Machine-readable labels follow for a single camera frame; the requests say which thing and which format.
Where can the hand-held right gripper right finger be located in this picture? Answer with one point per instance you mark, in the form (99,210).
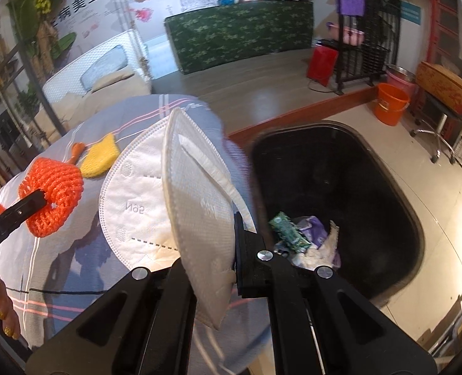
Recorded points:
(250,265)

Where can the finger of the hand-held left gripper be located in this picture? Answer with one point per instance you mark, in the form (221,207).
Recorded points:
(23,209)

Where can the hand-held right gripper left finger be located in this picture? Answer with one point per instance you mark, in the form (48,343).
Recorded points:
(176,281)

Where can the green snack packet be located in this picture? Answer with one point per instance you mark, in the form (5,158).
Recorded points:
(289,230)

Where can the white tissue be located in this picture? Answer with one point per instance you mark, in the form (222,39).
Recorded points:
(324,254)

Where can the white face mask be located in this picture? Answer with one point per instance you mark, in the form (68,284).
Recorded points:
(199,203)

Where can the black trash bin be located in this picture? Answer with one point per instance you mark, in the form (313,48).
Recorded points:
(332,172)

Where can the grey striped tablecloth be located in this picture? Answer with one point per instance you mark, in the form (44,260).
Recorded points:
(58,265)

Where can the small orange crocheted piece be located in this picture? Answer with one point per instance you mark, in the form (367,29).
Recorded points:
(76,151)

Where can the yellow crocheted piece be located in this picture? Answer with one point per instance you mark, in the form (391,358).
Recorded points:
(98,160)

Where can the black metal shelf rack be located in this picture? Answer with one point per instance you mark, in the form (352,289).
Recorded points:
(27,86)

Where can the beige blanket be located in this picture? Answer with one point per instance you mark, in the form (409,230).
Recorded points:
(98,101)

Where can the grey pillow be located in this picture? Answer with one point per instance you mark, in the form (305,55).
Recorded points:
(105,66)

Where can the white mattress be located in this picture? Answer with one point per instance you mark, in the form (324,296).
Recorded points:
(98,58)

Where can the green artificial plant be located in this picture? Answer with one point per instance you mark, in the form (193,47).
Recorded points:
(43,15)

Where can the orange bucket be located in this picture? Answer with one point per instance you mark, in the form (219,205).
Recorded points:
(389,105)

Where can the red box on floor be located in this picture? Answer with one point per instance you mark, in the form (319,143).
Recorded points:
(322,62)

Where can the green patterned counter cloth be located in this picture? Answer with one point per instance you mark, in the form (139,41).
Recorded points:
(238,35)

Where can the metal swivel stool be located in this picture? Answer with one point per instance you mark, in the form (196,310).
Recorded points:
(438,125)

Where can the black metal drying rack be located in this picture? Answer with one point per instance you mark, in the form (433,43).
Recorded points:
(375,54)

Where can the pink basin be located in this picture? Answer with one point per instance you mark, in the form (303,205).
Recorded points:
(354,34)

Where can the wall poster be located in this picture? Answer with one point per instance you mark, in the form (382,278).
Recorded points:
(98,11)

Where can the blue wall sign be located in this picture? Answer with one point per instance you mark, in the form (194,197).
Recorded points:
(410,12)

